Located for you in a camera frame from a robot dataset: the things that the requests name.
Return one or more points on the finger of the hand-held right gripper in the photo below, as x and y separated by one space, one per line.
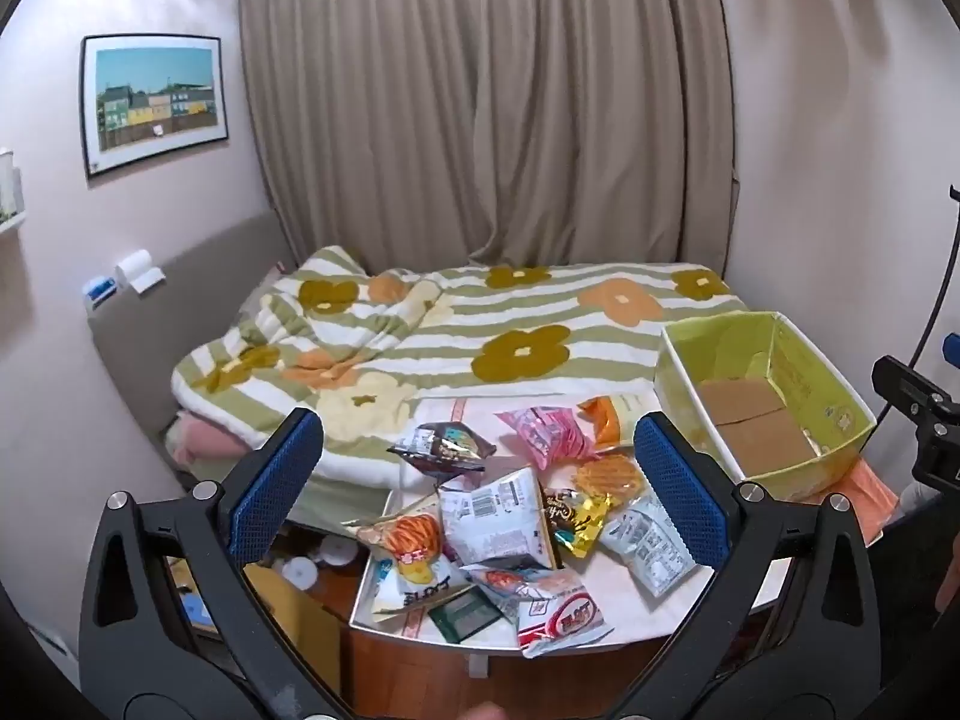
911 390

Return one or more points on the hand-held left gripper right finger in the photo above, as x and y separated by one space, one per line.
679 487

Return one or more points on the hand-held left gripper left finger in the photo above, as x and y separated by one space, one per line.
277 480

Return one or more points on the green cardboard box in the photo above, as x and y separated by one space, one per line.
750 420

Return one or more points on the gold snack packet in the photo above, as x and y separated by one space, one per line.
577 525

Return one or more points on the pink snack packet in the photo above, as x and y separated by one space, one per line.
551 435

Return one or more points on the person's right forearm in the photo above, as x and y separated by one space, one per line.
949 577

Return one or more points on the small white snack packet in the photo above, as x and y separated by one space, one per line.
649 547

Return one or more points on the clear fried noodle snack pack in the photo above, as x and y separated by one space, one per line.
607 478

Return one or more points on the pink pillow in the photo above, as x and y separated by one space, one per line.
199 439

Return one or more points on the white round container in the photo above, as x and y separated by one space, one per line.
336 551
302 574

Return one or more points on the orange snack packet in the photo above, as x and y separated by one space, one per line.
607 420

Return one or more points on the pink patterned tablecloth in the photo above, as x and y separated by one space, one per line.
630 615

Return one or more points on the yellow stool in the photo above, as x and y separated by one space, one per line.
292 630

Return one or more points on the yellow orange-striped snack packet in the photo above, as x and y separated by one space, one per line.
409 555

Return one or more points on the black teal snack packet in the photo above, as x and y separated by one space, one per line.
442 448

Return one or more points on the red white snack packet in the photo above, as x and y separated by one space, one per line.
562 615

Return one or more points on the large white snack packet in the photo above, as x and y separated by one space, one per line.
495 517

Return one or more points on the white orange-print snack packet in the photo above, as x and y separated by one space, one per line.
502 576

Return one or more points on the beige upholstered headboard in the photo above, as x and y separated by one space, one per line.
202 292

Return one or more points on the green striped floral blanket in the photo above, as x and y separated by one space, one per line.
525 345

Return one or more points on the dark green snack packet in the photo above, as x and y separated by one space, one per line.
463 615

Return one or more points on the white tissue roll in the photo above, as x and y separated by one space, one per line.
139 270

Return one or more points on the beige curtain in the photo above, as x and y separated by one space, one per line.
487 90

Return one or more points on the white wall shelf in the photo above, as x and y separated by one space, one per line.
11 195

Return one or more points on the framed wall picture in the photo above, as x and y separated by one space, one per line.
154 101

